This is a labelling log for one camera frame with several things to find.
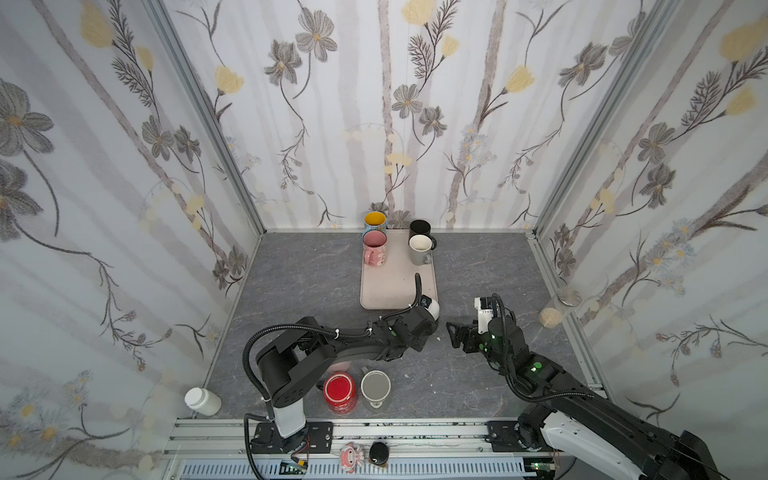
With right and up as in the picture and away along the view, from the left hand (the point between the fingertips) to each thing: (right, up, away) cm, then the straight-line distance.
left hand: (416, 321), depth 90 cm
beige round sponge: (+43, +1, +3) cm, 43 cm away
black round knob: (-11, -23, -26) cm, 37 cm away
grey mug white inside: (+3, +23, +12) cm, 26 cm away
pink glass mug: (-13, +23, +11) cm, 29 cm away
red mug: (-20, -14, -17) cm, 30 cm away
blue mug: (-14, +34, +22) cm, 43 cm away
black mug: (+4, +31, +20) cm, 37 cm away
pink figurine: (-17, -27, -21) cm, 39 cm away
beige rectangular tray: (-7, +9, +15) cm, 19 cm away
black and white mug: (+4, +6, -9) cm, 11 cm away
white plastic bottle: (-54, -16, -17) cm, 59 cm away
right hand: (+10, +3, -10) cm, 14 cm away
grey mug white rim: (-12, -12, -18) cm, 25 cm away
